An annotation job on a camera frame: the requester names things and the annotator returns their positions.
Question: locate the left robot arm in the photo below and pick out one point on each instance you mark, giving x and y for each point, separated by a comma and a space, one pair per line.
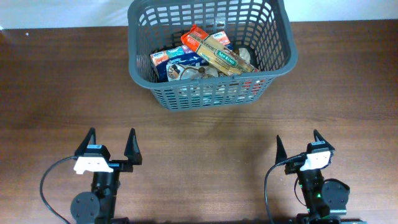
98, 205

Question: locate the grey plastic basket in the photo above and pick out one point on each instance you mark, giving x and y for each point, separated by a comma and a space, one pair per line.
260, 26

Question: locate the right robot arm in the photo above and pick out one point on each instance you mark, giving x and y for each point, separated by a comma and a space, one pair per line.
324, 199

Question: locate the Kleenex tissue multipack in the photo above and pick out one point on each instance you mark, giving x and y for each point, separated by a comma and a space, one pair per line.
179, 55

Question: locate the red San Remo spaghetti pack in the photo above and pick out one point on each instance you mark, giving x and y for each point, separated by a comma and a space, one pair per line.
215, 53

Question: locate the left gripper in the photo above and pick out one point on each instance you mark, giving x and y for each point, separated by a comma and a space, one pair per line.
117, 165

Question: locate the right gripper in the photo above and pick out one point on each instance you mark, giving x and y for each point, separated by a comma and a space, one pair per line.
294, 168

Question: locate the beige snack bag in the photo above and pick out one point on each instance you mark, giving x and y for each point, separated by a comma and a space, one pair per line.
244, 54
177, 72

